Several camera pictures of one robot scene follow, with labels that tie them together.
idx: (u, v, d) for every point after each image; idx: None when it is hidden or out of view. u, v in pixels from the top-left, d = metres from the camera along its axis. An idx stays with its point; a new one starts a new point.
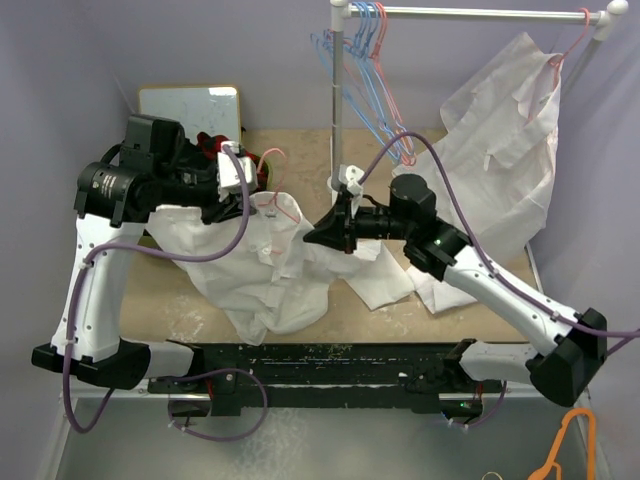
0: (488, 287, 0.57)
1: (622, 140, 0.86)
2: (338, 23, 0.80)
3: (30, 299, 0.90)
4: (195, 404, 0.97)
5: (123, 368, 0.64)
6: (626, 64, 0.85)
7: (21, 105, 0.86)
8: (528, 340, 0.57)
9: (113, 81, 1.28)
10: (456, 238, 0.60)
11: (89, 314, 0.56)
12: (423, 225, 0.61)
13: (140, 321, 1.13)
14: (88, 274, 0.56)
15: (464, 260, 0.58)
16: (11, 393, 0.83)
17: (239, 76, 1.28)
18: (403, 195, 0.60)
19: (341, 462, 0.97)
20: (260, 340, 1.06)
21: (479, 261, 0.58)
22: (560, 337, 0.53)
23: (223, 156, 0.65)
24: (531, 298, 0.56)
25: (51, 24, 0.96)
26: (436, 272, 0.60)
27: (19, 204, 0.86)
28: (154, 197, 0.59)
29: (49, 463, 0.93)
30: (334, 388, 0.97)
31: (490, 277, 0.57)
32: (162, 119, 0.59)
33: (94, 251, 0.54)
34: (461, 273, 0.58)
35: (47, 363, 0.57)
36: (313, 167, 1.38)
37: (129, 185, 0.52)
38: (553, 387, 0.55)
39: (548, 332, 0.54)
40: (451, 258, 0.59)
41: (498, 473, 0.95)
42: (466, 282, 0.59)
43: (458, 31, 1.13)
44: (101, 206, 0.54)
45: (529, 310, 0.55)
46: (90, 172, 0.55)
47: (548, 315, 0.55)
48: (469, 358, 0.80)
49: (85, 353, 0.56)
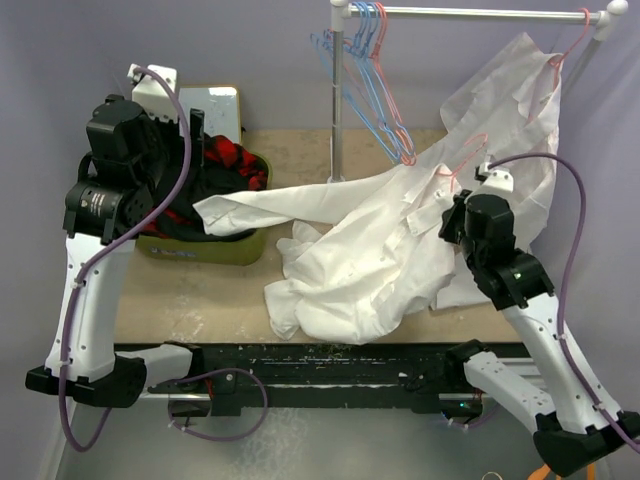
0: (544, 343, 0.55)
1: (622, 140, 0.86)
2: (337, 22, 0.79)
3: (30, 300, 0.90)
4: (195, 404, 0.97)
5: (121, 383, 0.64)
6: (626, 63, 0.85)
7: (19, 105, 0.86)
8: (558, 407, 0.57)
9: (112, 81, 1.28)
10: (534, 273, 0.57)
11: (84, 334, 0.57)
12: (498, 247, 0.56)
13: (142, 322, 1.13)
14: (81, 293, 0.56)
15: (536, 308, 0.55)
16: (10, 394, 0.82)
17: (239, 75, 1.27)
18: (478, 208, 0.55)
19: (342, 462, 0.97)
20: (288, 335, 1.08)
21: (550, 315, 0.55)
22: (593, 428, 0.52)
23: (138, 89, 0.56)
24: (582, 378, 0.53)
25: (49, 24, 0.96)
26: (501, 298, 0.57)
27: (17, 205, 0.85)
28: (144, 204, 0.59)
29: (48, 464, 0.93)
30: (334, 388, 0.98)
31: (553, 336, 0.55)
32: (122, 118, 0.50)
33: (84, 270, 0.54)
34: (526, 320, 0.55)
35: (41, 384, 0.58)
36: (313, 167, 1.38)
37: (118, 202, 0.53)
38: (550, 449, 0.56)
39: (584, 417, 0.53)
40: (522, 302, 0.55)
41: (498, 473, 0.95)
42: (526, 328, 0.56)
43: (458, 31, 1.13)
44: (93, 223, 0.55)
45: (575, 390, 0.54)
46: (77, 192, 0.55)
47: (592, 403, 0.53)
48: (473, 366, 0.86)
49: (80, 374, 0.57)
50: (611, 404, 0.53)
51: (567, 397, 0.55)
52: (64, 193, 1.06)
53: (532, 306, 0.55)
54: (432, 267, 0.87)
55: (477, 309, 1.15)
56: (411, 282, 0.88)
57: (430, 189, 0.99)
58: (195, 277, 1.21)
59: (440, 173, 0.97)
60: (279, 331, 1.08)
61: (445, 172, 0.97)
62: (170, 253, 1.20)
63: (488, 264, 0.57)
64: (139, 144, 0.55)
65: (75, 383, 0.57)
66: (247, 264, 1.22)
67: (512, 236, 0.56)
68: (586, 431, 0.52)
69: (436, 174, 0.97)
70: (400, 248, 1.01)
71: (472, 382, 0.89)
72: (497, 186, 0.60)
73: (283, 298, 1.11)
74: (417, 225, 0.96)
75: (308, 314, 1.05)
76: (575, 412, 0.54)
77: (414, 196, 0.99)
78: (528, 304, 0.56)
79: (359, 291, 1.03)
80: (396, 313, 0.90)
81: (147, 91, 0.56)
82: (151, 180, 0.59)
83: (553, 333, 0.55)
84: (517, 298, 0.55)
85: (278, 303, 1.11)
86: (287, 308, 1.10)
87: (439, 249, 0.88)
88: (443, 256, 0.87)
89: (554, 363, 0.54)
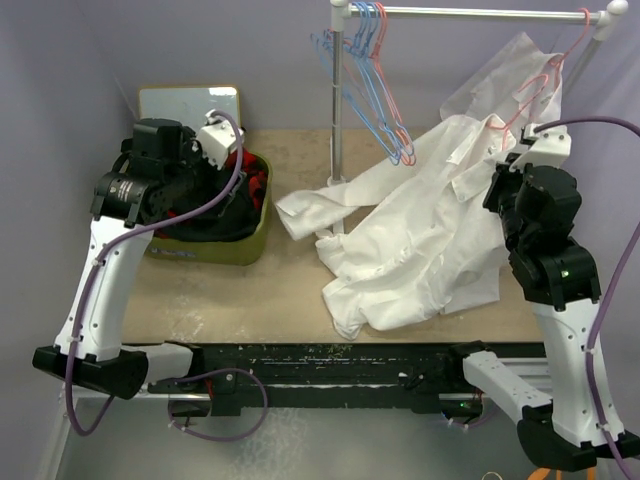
0: (568, 353, 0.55)
1: (623, 141, 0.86)
2: (337, 21, 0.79)
3: (29, 300, 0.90)
4: (194, 404, 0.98)
5: (125, 372, 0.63)
6: (627, 62, 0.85)
7: (19, 105, 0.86)
8: (557, 410, 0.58)
9: (112, 81, 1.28)
10: (587, 272, 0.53)
11: (97, 311, 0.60)
12: (549, 233, 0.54)
13: (142, 321, 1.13)
14: (99, 272, 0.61)
15: (571, 315, 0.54)
16: (10, 393, 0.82)
17: (239, 75, 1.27)
18: (539, 187, 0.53)
19: (342, 462, 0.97)
20: (352, 336, 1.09)
21: (584, 326, 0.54)
22: (588, 443, 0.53)
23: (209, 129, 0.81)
24: (595, 395, 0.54)
25: (49, 25, 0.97)
26: (542, 289, 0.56)
27: (17, 205, 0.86)
28: (165, 200, 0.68)
29: (48, 464, 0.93)
30: (334, 388, 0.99)
31: (580, 347, 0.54)
32: (165, 125, 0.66)
33: (106, 250, 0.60)
34: (559, 324, 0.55)
35: (49, 362, 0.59)
36: (314, 167, 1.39)
37: (143, 191, 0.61)
38: (536, 439, 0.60)
39: (584, 431, 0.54)
40: (561, 304, 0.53)
41: (498, 473, 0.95)
42: (555, 332, 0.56)
43: (458, 30, 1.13)
44: (116, 209, 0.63)
45: (582, 404, 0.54)
46: (105, 182, 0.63)
47: (596, 420, 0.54)
48: (472, 361, 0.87)
49: (89, 352, 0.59)
50: (612, 422, 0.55)
51: (572, 408, 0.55)
52: (65, 193, 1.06)
53: (569, 311, 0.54)
54: (480, 240, 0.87)
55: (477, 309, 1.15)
56: (459, 256, 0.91)
57: (481, 143, 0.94)
58: (195, 277, 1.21)
59: (492, 126, 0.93)
60: (345, 332, 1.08)
61: (496, 124, 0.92)
62: (170, 253, 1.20)
63: (533, 251, 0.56)
64: (174, 149, 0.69)
65: (82, 360, 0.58)
66: (247, 264, 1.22)
67: (569, 223, 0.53)
68: (580, 445, 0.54)
69: (488, 128, 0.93)
70: (449, 214, 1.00)
71: (467, 378, 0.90)
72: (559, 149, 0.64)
73: (342, 298, 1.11)
74: (463, 190, 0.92)
75: (372, 309, 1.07)
76: (575, 424, 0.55)
77: (461, 156, 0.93)
78: (565, 308, 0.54)
79: (417, 264, 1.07)
80: (448, 285, 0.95)
81: (213, 133, 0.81)
82: (174, 183, 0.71)
83: (581, 345, 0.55)
84: (557, 300, 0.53)
85: (336, 301, 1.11)
86: (344, 302, 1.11)
87: (486, 218, 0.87)
88: (491, 227, 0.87)
89: (573, 375, 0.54)
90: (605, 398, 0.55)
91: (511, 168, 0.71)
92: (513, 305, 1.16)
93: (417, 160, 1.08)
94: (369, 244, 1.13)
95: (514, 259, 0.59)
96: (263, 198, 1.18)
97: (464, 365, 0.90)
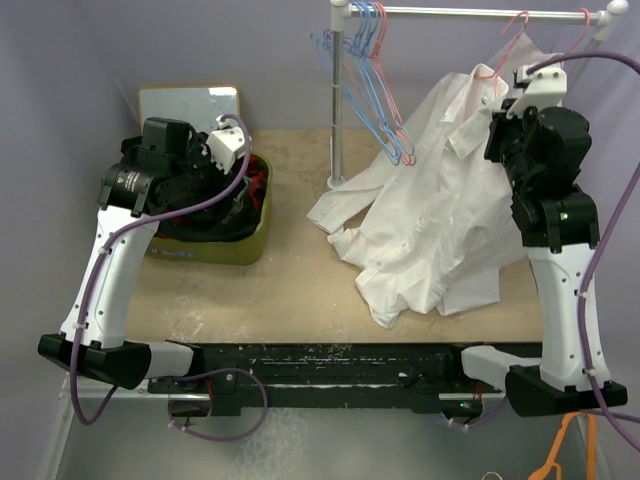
0: (561, 296, 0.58)
1: (623, 140, 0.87)
2: (337, 21, 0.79)
3: (29, 300, 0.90)
4: (194, 404, 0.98)
5: (130, 359, 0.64)
6: (626, 61, 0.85)
7: (18, 105, 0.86)
8: (545, 358, 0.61)
9: (112, 81, 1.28)
10: (582, 219, 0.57)
11: (103, 299, 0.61)
12: (553, 176, 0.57)
13: (142, 321, 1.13)
14: (105, 260, 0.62)
15: (567, 258, 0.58)
16: (10, 393, 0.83)
17: (239, 75, 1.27)
18: (551, 126, 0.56)
19: (342, 462, 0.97)
20: (391, 323, 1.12)
21: (578, 270, 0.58)
22: (572, 387, 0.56)
23: (218, 132, 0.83)
24: (584, 341, 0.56)
25: (48, 26, 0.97)
26: (539, 231, 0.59)
27: (17, 206, 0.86)
28: (170, 193, 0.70)
29: (49, 464, 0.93)
30: (335, 388, 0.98)
31: (574, 291, 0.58)
32: (174, 123, 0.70)
33: (112, 238, 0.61)
34: (554, 268, 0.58)
35: (54, 350, 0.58)
36: (313, 167, 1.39)
37: (150, 182, 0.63)
38: (525, 391, 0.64)
39: (569, 374, 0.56)
40: (557, 247, 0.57)
41: (498, 473, 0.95)
42: (550, 277, 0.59)
43: (458, 30, 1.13)
44: (123, 199, 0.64)
45: (570, 349, 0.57)
46: (113, 173, 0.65)
47: (583, 366, 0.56)
48: (470, 352, 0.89)
49: (94, 339, 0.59)
50: (600, 372, 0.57)
51: (560, 354, 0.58)
52: (66, 193, 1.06)
53: (565, 254, 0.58)
54: (487, 192, 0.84)
55: (478, 309, 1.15)
56: (467, 211, 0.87)
57: (473, 96, 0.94)
58: (195, 277, 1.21)
59: (481, 77, 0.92)
60: (383, 318, 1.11)
61: (485, 74, 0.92)
62: (170, 253, 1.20)
63: (535, 195, 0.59)
64: (182, 147, 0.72)
65: (87, 348, 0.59)
66: (247, 264, 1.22)
67: (574, 169, 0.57)
68: (564, 389, 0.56)
69: (477, 79, 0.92)
70: (452, 174, 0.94)
71: (467, 370, 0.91)
72: (557, 88, 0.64)
73: (377, 283, 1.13)
74: (463, 145, 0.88)
75: (412, 292, 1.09)
76: (562, 369, 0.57)
77: (456, 113, 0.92)
78: (561, 251, 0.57)
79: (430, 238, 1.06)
80: (458, 246, 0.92)
81: (219, 137, 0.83)
82: (182, 180, 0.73)
83: (574, 288, 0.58)
84: (554, 242, 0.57)
85: (373, 292, 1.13)
86: (380, 287, 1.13)
87: (489, 170, 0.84)
88: (497, 180, 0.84)
89: (564, 317, 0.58)
90: (593, 346, 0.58)
91: (508, 114, 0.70)
92: (514, 306, 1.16)
93: (417, 160, 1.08)
94: (386, 223, 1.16)
95: (515, 203, 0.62)
96: (263, 198, 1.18)
97: (462, 355, 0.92)
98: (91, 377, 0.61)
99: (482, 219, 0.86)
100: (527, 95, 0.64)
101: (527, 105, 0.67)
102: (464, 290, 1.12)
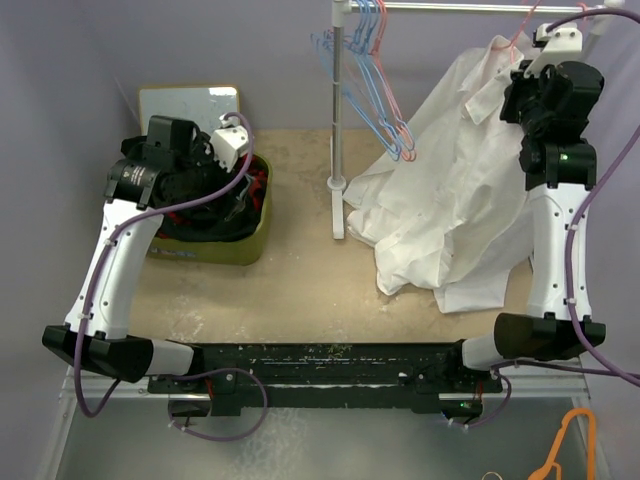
0: (551, 229, 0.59)
1: (624, 138, 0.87)
2: (338, 17, 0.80)
3: (30, 299, 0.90)
4: (195, 404, 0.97)
5: (130, 349, 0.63)
6: (624, 60, 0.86)
7: (18, 103, 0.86)
8: (531, 296, 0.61)
9: (113, 82, 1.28)
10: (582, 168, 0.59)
11: (108, 290, 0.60)
12: (561, 123, 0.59)
13: (142, 322, 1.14)
14: (111, 251, 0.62)
15: (562, 195, 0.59)
16: (10, 392, 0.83)
17: (239, 75, 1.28)
18: (565, 74, 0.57)
19: (342, 461, 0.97)
20: (390, 288, 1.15)
21: (572, 207, 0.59)
22: (552, 315, 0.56)
23: (219, 132, 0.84)
24: (569, 270, 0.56)
25: (49, 25, 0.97)
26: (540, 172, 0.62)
27: (18, 205, 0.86)
28: (175, 189, 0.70)
29: (48, 464, 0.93)
30: (334, 388, 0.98)
31: (564, 225, 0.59)
32: (179, 121, 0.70)
33: (118, 230, 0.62)
34: (547, 201, 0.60)
35: (58, 340, 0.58)
36: (313, 167, 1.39)
37: (156, 176, 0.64)
38: (509, 333, 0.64)
39: (550, 303, 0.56)
40: (553, 183, 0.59)
41: (498, 473, 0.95)
42: (544, 214, 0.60)
43: (458, 28, 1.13)
44: (129, 193, 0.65)
45: (554, 279, 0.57)
46: (119, 168, 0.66)
47: (565, 295, 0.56)
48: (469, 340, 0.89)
49: (99, 329, 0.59)
50: (582, 307, 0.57)
51: (544, 285, 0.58)
52: (66, 192, 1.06)
53: (560, 190, 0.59)
54: (500, 151, 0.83)
55: (478, 309, 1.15)
56: (477, 172, 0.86)
57: (489, 68, 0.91)
58: (195, 277, 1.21)
59: (497, 49, 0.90)
60: (385, 284, 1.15)
61: (502, 46, 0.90)
62: (170, 253, 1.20)
63: (542, 139, 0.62)
64: (186, 145, 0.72)
65: (92, 338, 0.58)
66: (248, 264, 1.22)
67: (582, 118, 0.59)
68: (544, 316, 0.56)
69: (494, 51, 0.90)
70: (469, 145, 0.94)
71: (464, 359, 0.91)
72: (572, 47, 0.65)
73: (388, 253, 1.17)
74: (478, 111, 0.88)
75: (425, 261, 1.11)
76: (545, 297, 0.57)
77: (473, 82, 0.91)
78: (558, 188, 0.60)
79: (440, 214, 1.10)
80: (463, 207, 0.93)
81: (221, 136, 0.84)
82: (185, 176, 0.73)
83: (565, 224, 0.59)
84: (551, 179, 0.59)
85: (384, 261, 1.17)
86: (385, 256, 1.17)
87: (504, 131, 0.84)
88: (509, 139, 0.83)
89: (551, 245, 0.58)
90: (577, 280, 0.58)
91: (525, 74, 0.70)
92: (514, 306, 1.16)
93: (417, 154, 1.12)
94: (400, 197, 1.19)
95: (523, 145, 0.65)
96: (263, 198, 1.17)
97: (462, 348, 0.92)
98: (95, 368, 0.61)
99: (491, 179, 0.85)
100: (543, 57, 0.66)
101: (545, 64, 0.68)
102: (466, 290, 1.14)
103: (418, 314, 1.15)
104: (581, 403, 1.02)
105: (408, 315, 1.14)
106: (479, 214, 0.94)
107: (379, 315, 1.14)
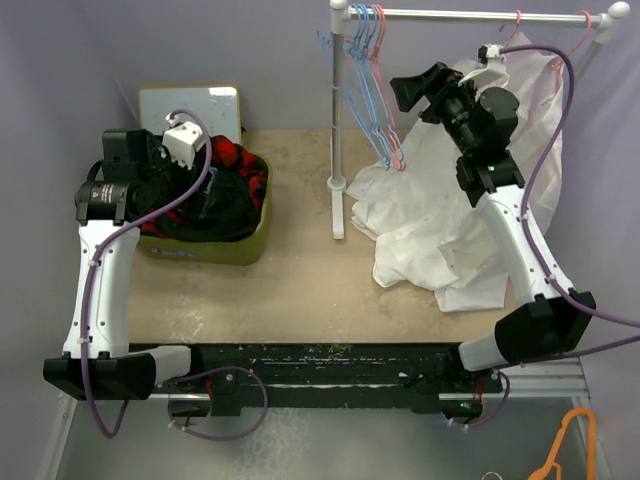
0: (510, 226, 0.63)
1: (629, 142, 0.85)
2: (337, 24, 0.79)
3: (30, 301, 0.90)
4: (194, 404, 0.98)
5: (136, 371, 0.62)
6: (627, 64, 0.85)
7: (17, 106, 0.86)
8: (517, 291, 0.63)
9: (112, 82, 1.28)
10: (510, 175, 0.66)
11: (103, 310, 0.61)
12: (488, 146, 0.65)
13: (142, 322, 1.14)
14: (96, 272, 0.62)
15: (504, 195, 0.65)
16: (11, 394, 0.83)
17: (239, 76, 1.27)
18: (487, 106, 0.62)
19: (342, 461, 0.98)
20: (386, 282, 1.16)
21: (516, 202, 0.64)
22: (541, 295, 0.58)
23: (170, 130, 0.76)
24: (536, 251, 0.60)
25: (48, 26, 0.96)
26: (475, 189, 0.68)
27: (17, 208, 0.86)
28: (147, 199, 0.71)
29: (49, 464, 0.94)
30: (334, 388, 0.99)
31: (517, 218, 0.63)
32: (133, 130, 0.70)
33: (101, 249, 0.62)
34: (494, 205, 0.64)
35: (62, 371, 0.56)
36: (314, 167, 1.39)
37: (126, 191, 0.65)
38: (511, 339, 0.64)
39: (534, 285, 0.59)
40: (491, 187, 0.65)
41: (498, 473, 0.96)
42: (495, 215, 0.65)
43: (459, 31, 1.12)
44: (102, 213, 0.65)
45: (529, 263, 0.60)
46: (86, 189, 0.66)
47: (544, 275, 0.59)
48: (467, 342, 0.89)
49: (101, 350, 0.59)
50: (561, 277, 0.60)
51: (522, 272, 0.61)
52: (65, 194, 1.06)
53: (500, 193, 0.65)
54: None
55: (478, 309, 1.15)
56: None
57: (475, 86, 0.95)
58: (195, 277, 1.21)
59: None
60: (381, 277, 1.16)
61: None
62: (170, 253, 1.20)
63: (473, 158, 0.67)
64: (144, 153, 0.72)
65: (96, 361, 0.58)
66: (248, 264, 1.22)
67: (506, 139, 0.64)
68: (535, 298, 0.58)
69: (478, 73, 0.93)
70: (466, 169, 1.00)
71: (465, 364, 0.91)
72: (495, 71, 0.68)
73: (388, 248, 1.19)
74: None
75: (425, 261, 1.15)
76: (527, 282, 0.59)
77: None
78: (497, 192, 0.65)
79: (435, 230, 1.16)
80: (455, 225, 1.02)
81: (175, 137, 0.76)
82: (152, 185, 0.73)
83: (516, 217, 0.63)
84: (489, 186, 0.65)
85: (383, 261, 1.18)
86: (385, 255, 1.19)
87: None
88: None
89: (514, 236, 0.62)
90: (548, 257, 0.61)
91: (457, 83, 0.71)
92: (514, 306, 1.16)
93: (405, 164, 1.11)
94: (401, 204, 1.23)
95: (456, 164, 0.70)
96: (263, 198, 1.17)
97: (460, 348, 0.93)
98: (101, 389, 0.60)
99: None
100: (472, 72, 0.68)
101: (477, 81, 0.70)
102: (468, 289, 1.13)
103: (419, 314, 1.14)
104: (581, 403, 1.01)
105: (408, 315, 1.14)
106: (471, 233, 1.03)
107: (379, 316, 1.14)
